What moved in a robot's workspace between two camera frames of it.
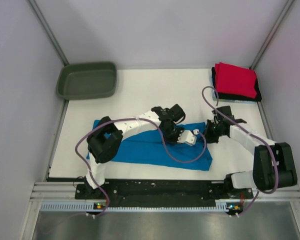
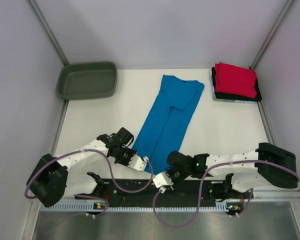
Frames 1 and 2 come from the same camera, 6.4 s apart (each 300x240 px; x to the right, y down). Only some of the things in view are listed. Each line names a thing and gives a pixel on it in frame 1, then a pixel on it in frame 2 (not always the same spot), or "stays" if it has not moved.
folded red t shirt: x=235 y=80 stays
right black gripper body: x=213 y=131 to x=178 y=175
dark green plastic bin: x=87 y=80 stays
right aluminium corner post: x=273 y=34 stays
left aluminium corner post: x=49 y=32 stays
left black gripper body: x=170 y=135 to x=124 y=156
